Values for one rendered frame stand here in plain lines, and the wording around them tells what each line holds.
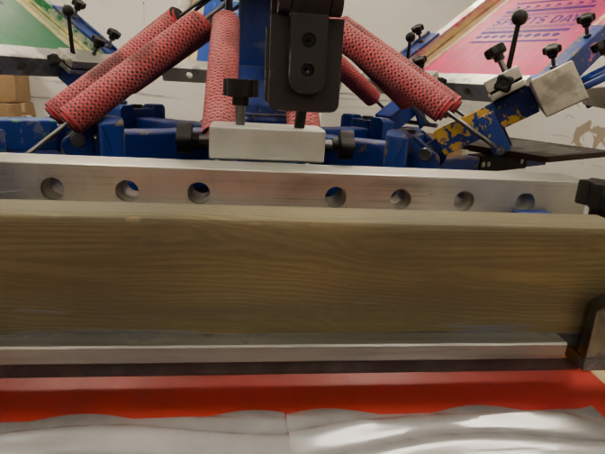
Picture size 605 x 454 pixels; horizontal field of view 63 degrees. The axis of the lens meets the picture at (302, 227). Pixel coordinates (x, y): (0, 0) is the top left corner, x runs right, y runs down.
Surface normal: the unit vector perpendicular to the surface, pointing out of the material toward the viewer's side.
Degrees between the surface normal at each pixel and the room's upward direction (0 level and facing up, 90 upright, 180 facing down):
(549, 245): 91
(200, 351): 91
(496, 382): 0
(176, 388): 0
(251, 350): 91
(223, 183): 90
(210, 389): 0
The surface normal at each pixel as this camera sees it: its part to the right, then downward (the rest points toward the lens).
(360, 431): 0.23, -0.63
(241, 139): 0.11, 0.29
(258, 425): 0.07, -0.90
